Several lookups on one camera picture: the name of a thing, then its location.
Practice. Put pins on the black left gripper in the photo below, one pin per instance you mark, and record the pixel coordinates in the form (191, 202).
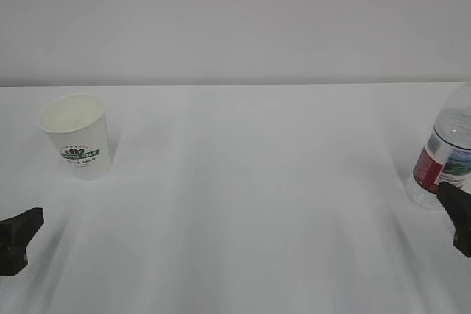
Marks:
(16, 234)

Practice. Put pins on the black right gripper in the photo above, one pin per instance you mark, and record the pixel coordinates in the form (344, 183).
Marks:
(456, 203)

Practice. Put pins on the clear water bottle red label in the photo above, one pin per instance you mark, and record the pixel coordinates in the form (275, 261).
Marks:
(445, 157)

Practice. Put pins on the white paper cup green logo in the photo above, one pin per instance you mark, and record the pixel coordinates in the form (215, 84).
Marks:
(76, 125)

